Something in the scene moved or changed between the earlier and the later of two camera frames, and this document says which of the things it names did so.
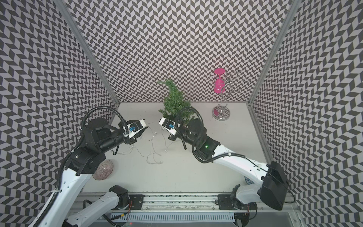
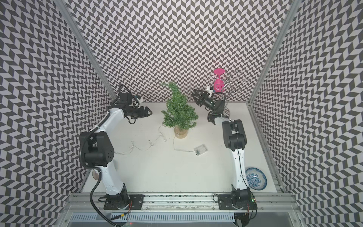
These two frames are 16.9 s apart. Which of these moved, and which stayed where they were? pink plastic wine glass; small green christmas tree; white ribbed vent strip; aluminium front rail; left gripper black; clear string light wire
Moved: left gripper black; clear string light wire
Stayed: aluminium front rail; pink plastic wine glass; white ribbed vent strip; small green christmas tree
